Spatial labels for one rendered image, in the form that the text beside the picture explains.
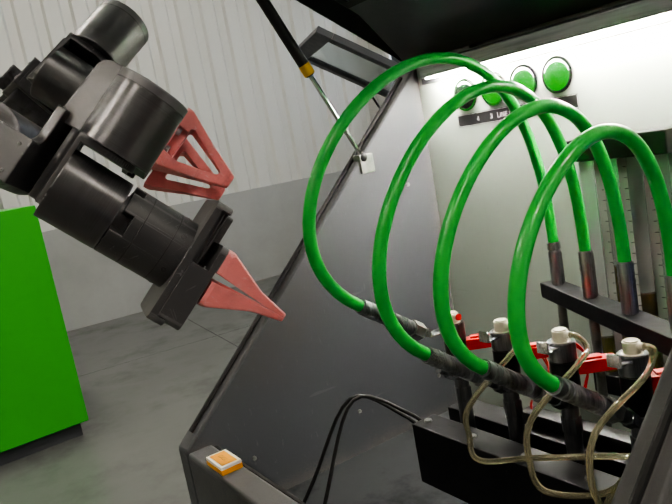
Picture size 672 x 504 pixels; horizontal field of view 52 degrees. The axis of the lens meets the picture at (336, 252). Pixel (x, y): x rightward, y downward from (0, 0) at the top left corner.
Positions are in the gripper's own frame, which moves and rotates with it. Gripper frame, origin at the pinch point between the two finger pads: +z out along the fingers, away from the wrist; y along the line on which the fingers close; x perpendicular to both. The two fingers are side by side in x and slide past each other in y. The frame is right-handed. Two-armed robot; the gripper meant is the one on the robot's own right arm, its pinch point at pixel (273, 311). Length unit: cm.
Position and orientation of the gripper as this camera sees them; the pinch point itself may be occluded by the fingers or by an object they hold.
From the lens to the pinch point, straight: 57.1
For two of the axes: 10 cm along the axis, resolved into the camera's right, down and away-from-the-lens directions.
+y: 5.1, -8.5, 1.1
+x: -3.4, -0.8, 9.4
